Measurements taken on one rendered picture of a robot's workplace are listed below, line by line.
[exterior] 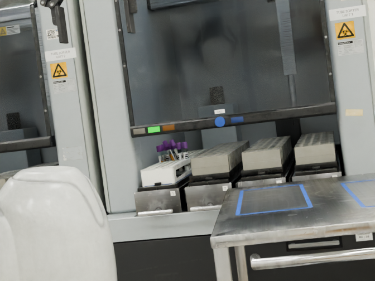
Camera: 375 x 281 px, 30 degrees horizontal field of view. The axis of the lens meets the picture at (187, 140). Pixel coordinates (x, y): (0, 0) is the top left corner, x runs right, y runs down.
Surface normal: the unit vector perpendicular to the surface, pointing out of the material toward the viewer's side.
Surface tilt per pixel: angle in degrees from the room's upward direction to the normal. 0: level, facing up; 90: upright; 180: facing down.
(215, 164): 90
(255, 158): 90
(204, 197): 90
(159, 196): 90
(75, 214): 75
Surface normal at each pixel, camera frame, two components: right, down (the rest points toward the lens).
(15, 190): -0.48, -0.46
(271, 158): -0.21, 0.07
